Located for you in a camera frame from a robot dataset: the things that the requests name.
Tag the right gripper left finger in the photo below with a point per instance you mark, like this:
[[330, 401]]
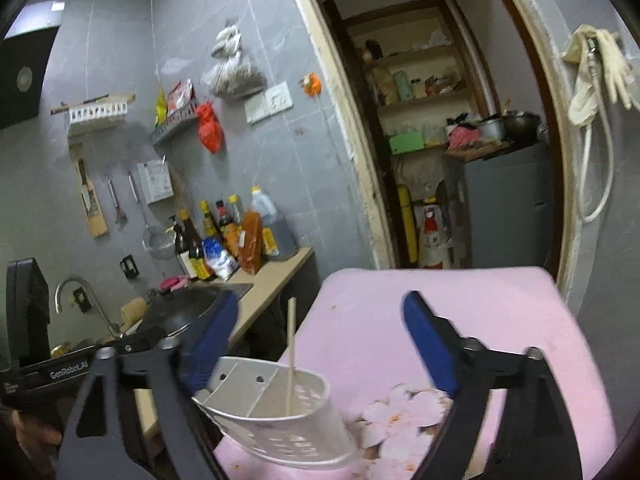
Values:
[[104, 439]]

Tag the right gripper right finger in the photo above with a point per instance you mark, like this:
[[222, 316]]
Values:
[[535, 438]]

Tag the white plastic utensil caddy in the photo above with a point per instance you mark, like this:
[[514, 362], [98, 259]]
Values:
[[277, 414]]

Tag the wooden chopstick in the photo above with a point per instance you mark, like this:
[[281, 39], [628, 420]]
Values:
[[292, 305]]

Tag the person's left hand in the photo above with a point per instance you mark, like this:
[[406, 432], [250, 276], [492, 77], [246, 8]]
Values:
[[38, 440]]

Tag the black wok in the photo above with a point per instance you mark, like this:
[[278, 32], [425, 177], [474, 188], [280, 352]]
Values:
[[170, 313]]

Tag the chrome sink faucet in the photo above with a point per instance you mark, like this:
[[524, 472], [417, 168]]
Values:
[[87, 296]]

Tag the dark soy sauce bottle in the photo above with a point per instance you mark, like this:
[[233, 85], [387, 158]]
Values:
[[196, 250]]

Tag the blue white seasoning bag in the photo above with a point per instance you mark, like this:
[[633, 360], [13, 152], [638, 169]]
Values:
[[219, 259]]

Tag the mesh strainer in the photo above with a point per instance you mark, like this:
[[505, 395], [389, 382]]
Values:
[[156, 241]]

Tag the wooden counter top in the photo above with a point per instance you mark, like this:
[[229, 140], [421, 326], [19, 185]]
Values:
[[265, 286]]

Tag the large cooking oil jug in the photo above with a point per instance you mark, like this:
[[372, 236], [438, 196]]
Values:
[[277, 239]]

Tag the wooden cutting board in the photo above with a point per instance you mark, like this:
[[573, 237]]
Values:
[[93, 212]]

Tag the pink floral table cloth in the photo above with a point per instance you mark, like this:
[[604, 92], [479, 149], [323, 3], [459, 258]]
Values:
[[355, 336]]

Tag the white red sack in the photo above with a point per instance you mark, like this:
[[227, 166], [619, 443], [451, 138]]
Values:
[[433, 243]]

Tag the grey cabinet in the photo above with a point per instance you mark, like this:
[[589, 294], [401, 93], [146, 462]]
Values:
[[501, 208]]

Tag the red plastic bag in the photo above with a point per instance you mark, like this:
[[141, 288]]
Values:
[[210, 131]]

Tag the yellow cylinder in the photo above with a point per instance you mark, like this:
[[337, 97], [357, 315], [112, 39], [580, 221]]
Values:
[[408, 222]]

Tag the clear bag of dried goods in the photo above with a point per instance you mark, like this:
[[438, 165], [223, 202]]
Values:
[[234, 74]]

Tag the metal pot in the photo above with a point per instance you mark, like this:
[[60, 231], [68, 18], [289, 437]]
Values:
[[491, 130]]

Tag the green box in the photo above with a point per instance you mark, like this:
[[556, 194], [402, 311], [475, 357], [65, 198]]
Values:
[[408, 142]]

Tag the wooden pantry shelf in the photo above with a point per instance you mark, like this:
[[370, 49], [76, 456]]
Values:
[[412, 68]]

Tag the cream rubber gloves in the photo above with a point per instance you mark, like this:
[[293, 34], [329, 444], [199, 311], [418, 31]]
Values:
[[602, 70]]

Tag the white wall box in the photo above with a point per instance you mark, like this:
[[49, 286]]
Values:
[[155, 180]]

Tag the grey wall spice shelf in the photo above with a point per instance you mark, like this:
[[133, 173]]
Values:
[[175, 123]]

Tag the white wall rack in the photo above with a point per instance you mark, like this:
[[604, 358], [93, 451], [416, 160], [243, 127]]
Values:
[[96, 114]]

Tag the white wall socket panel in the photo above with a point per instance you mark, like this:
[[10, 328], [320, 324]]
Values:
[[272, 101]]

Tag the orange wall hook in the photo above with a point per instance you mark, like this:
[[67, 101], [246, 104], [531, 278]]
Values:
[[311, 85]]

